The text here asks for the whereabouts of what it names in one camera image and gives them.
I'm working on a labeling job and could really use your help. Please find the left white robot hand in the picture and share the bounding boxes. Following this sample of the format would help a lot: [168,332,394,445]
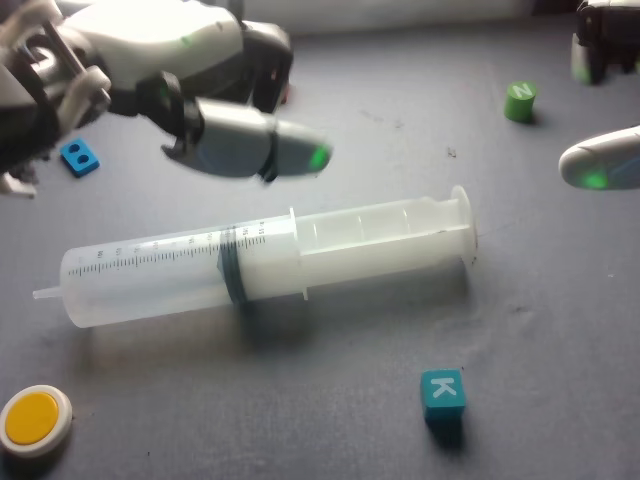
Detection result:
[59,0,335,185]

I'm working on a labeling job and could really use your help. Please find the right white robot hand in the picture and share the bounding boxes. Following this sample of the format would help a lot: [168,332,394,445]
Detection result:
[558,0,640,192]

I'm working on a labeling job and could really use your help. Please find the large clear plastic syringe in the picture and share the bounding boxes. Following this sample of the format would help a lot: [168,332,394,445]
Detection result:
[32,184,474,329]

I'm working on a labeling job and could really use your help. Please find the green cylinder with N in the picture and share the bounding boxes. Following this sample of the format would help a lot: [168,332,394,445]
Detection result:
[503,80,540,124]

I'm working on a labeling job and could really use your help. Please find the blue block two holes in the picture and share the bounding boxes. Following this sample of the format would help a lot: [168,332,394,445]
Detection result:
[59,138,101,179]

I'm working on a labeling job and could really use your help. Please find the grey table cloth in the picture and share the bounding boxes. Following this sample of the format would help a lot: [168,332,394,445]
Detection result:
[0,14,640,480]

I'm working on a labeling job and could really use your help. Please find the white backdrop sheet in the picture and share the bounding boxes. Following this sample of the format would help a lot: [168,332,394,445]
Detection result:
[239,0,581,35]

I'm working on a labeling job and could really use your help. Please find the teal block with K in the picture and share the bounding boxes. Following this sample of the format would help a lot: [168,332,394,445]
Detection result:
[419,368,469,436]

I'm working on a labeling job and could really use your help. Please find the yellow button white rim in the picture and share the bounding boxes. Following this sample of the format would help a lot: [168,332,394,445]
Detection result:
[0,383,74,459]

